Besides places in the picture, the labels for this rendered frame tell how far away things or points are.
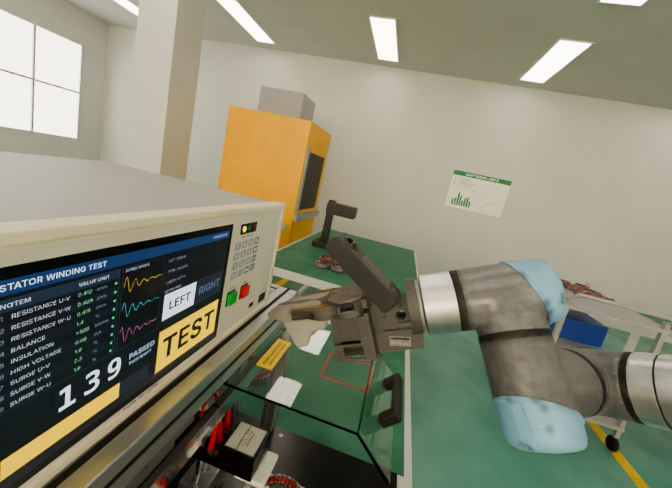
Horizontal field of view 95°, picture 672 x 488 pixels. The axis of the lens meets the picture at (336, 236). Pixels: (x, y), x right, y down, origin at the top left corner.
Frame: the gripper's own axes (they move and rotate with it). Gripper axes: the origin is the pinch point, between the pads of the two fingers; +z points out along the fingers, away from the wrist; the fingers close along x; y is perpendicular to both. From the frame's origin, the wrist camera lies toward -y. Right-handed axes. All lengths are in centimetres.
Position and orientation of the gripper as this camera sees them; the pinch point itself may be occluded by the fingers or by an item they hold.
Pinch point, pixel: (275, 308)
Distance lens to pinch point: 46.6
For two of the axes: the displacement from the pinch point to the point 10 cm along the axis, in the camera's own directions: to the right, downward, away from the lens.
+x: 2.2, -1.4, 9.6
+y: 2.1, 9.7, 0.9
